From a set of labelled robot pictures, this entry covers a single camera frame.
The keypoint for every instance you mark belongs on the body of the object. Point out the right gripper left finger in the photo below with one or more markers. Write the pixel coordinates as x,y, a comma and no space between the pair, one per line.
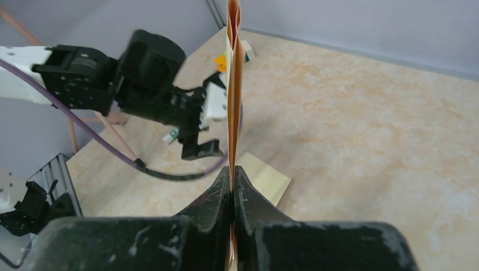
196,238

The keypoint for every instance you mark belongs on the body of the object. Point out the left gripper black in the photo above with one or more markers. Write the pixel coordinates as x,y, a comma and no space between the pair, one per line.
186,116

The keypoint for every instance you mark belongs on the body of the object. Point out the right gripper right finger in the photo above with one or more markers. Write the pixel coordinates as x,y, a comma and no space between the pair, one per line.
268,239

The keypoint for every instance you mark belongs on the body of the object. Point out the letter sheet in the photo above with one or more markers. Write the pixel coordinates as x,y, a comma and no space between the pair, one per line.
235,57

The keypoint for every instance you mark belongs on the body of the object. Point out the yellow envelope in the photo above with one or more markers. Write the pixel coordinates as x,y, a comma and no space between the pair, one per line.
271,183

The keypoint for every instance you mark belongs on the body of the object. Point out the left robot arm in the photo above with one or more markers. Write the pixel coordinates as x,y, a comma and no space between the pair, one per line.
141,83

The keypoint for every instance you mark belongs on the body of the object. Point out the glue stick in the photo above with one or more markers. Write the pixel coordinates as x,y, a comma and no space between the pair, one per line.
171,136

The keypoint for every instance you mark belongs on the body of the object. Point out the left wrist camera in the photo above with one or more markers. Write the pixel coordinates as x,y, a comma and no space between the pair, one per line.
215,104

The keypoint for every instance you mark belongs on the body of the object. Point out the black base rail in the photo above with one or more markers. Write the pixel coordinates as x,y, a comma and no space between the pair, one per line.
29,204

